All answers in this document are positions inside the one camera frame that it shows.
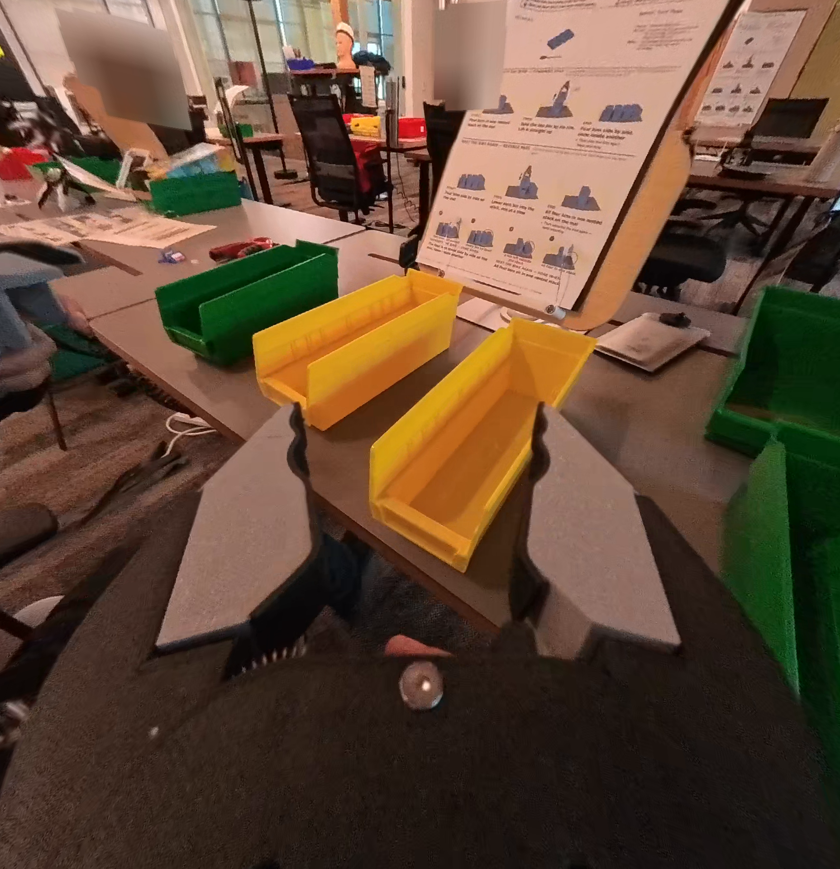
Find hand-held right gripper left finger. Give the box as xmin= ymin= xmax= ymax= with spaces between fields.
xmin=154 ymin=402 xmax=326 ymax=653

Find loose printed papers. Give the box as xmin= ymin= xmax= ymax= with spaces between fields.
xmin=0 ymin=204 xmax=219 ymax=249

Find green plastic bin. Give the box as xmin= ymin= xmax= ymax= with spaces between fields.
xmin=150 ymin=171 xmax=243 ymax=217
xmin=722 ymin=438 xmax=840 ymax=788
xmin=705 ymin=285 xmax=840 ymax=457
xmin=155 ymin=239 xmax=341 ymax=368

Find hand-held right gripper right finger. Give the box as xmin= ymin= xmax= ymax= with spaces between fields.
xmin=507 ymin=401 xmax=683 ymax=661

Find red and black tool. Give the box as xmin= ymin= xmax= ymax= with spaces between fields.
xmin=210 ymin=238 xmax=276 ymax=266

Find white floor cable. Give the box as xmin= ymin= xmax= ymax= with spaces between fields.
xmin=163 ymin=411 xmax=214 ymax=442

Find person's dark clothing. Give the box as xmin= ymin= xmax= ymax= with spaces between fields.
xmin=318 ymin=533 xmax=502 ymax=653

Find printed instruction sheet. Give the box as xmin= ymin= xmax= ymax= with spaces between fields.
xmin=416 ymin=0 xmax=730 ymax=320

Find yellow plastic bin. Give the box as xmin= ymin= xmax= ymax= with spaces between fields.
xmin=252 ymin=270 xmax=463 ymax=430
xmin=369 ymin=318 xmax=599 ymax=573

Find wooden display board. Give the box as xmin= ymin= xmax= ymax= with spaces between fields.
xmin=454 ymin=0 xmax=755 ymax=334

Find black office chair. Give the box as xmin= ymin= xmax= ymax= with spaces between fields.
xmin=287 ymin=91 xmax=395 ymax=225
xmin=423 ymin=102 xmax=466 ymax=205
xmin=637 ymin=197 xmax=728 ymax=301

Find wall instruction poster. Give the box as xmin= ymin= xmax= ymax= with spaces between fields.
xmin=698 ymin=10 xmax=809 ymax=128

